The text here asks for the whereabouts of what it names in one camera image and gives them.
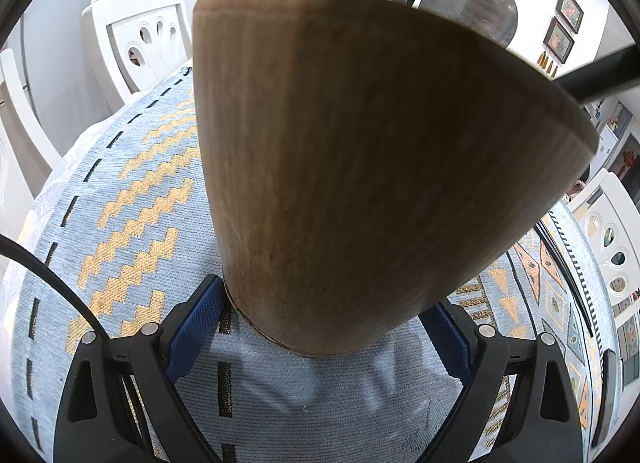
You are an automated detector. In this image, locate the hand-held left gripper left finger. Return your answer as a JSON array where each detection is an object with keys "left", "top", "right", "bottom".
[{"left": 52, "top": 273, "right": 226, "bottom": 463}]

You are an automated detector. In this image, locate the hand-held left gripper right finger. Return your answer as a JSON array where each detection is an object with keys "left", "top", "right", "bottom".
[{"left": 420, "top": 300, "right": 586, "bottom": 463}]

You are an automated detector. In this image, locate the blue patterned table mat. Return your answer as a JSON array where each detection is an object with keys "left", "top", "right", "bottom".
[{"left": 2, "top": 63, "right": 626, "bottom": 463}]

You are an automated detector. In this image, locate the white dining chair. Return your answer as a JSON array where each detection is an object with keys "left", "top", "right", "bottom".
[
  {"left": 81, "top": 0, "right": 195, "bottom": 105},
  {"left": 567, "top": 169, "right": 640, "bottom": 324},
  {"left": 0, "top": 47, "right": 65, "bottom": 194}
]

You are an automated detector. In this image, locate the black cable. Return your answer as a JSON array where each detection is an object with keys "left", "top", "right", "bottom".
[{"left": 0, "top": 234, "right": 108, "bottom": 344}]

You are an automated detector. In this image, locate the dark grey utensil handle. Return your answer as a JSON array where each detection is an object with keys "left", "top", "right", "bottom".
[{"left": 591, "top": 348, "right": 619, "bottom": 449}]

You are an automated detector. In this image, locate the framed wall picture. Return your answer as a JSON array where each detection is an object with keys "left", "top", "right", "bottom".
[
  {"left": 555, "top": 0, "right": 585, "bottom": 34},
  {"left": 544, "top": 18, "right": 573, "bottom": 64}
]

